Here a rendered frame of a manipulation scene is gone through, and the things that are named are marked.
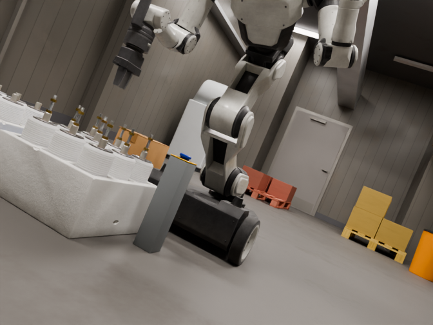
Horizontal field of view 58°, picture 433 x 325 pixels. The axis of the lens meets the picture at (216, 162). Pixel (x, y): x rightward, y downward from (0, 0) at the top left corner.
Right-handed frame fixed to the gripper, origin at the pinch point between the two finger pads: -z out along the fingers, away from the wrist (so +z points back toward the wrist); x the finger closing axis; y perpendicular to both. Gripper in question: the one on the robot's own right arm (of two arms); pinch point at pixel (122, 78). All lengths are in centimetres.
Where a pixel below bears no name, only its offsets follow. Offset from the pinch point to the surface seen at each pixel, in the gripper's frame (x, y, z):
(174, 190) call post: -2.7, 32.1, -26.4
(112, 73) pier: -280, -215, 29
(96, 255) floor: 20, 28, -48
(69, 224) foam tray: 20, 17, -44
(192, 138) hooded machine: -490, -177, -2
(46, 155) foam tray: 19.5, 0.7, -30.4
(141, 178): -8.9, 16.4, -28.5
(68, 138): 15.6, 2.2, -23.9
